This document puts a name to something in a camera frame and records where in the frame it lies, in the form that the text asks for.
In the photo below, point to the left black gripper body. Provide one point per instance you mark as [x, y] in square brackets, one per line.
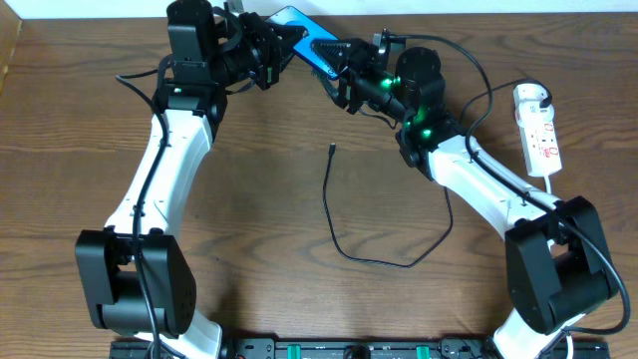
[269, 51]

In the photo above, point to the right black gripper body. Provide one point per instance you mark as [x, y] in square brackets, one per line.
[352, 76]

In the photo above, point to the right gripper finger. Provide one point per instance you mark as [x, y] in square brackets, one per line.
[331, 55]
[331, 91]

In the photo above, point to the blue screen Galaxy smartphone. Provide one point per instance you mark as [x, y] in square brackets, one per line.
[306, 40]

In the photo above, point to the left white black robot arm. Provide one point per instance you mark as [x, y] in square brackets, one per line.
[135, 278]

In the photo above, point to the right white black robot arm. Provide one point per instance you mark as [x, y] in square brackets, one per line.
[558, 265]

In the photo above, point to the white charger plug adapter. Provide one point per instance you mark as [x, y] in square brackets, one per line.
[532, 104]

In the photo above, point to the white power strip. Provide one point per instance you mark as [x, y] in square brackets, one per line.
[540, 148]

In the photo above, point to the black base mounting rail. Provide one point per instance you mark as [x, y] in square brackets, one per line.
[262, 348]

